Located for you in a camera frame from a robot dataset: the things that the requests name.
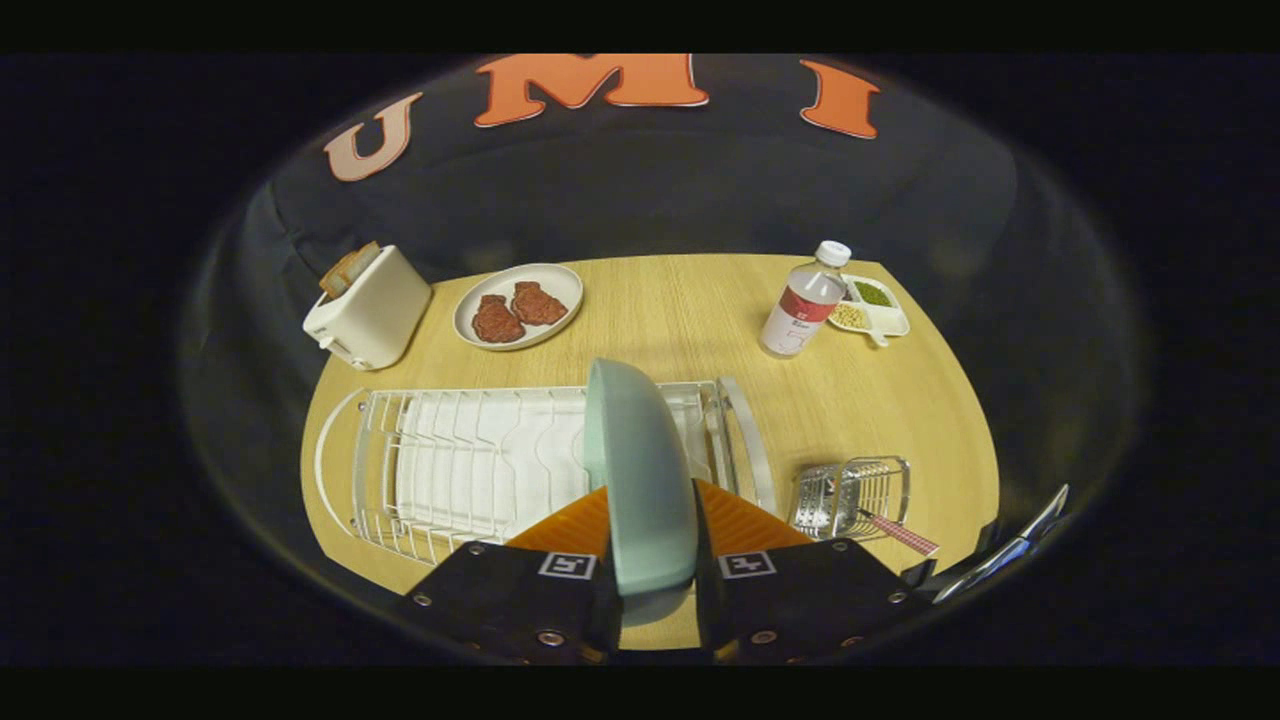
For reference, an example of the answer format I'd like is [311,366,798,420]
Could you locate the white wire dish rack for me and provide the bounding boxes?
[350,377,779,567]

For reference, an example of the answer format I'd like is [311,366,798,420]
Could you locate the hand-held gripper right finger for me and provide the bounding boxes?
[692,478,931,666]

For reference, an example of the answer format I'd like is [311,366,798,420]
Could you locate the white divided dish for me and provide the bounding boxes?
[828,274,911,348]

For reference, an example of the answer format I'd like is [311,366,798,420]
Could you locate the black backdrop cloth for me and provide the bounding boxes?
[185,55,1136,521]

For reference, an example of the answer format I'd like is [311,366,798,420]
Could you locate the metal wire basket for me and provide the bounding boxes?
[789,456,912,542]

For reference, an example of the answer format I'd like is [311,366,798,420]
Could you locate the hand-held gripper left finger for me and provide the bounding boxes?
[398,486,623,666]

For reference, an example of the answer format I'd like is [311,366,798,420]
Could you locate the white toaster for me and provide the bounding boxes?
[303,245,434,372]

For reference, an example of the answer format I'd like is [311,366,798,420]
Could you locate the beige oval plate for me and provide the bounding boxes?
[453,263,585,352]

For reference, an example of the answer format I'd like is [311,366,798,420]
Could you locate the pale green plate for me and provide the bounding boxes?
[583,358,699,629]

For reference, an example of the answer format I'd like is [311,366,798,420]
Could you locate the clear bottle with red label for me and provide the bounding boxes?
[758,240,853,359]

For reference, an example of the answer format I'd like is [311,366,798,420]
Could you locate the white power cable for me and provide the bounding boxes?
[314,388,371,521]

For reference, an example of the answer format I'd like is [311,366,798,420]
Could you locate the metal spoon with checkered handle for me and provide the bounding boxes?
[845,505,941,558]

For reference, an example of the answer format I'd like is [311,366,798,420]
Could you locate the toasted bread slice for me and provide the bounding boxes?
[319,248,366,300]
[335,240,383,291]

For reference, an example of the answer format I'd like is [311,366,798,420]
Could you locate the brown meat piece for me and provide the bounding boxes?
[471,294,527,345]
[510,281,570,327]

